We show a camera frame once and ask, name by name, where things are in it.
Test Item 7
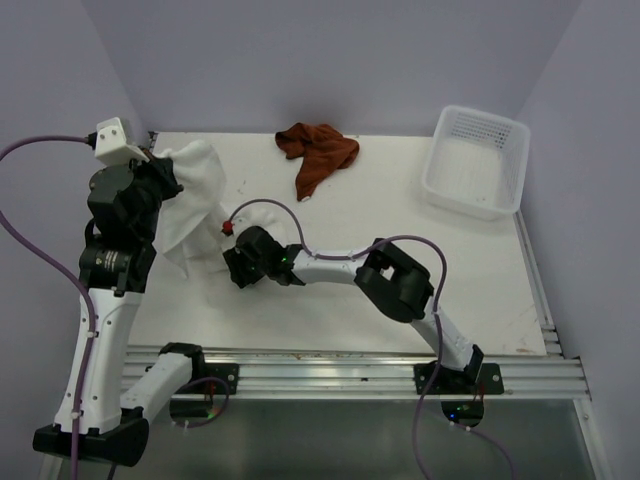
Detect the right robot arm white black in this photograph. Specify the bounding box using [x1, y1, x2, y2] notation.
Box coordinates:
[223, 226, 484, 393]

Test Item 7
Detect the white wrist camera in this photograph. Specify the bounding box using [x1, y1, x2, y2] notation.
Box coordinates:
[94, 117, 149, 167]
[221, 217, 246, 238]

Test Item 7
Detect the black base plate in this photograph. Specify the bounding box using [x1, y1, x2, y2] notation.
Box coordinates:
[191, 362, 240, 397]
[413, 361, 505, 396]

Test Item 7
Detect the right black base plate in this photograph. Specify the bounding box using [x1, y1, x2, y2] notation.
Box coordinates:
[413, 361, 505, 396]

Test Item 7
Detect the aluminium mounting rail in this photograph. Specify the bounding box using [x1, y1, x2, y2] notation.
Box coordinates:
[69, 344, 591, 401]

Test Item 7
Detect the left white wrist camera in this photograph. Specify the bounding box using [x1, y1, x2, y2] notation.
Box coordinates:
[94, 117, 149, 167]

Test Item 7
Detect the white towel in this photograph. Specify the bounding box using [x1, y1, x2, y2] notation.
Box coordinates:
[149, 139, 291, 281]

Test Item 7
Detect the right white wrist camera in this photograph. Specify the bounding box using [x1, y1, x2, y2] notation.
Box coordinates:
[221, 217, 246, 238]

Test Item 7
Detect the brown towel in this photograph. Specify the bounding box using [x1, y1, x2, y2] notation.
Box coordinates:
[275, 122, 360, 202]

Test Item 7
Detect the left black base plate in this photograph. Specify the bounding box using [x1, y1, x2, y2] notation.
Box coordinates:
[191, 362, 240, 397]

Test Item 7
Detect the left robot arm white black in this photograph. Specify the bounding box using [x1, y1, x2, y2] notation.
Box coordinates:
[33, 158, 208, 467]

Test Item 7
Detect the white plastic basket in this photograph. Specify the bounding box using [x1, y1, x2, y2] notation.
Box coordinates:
[421, 105, 531, 221]

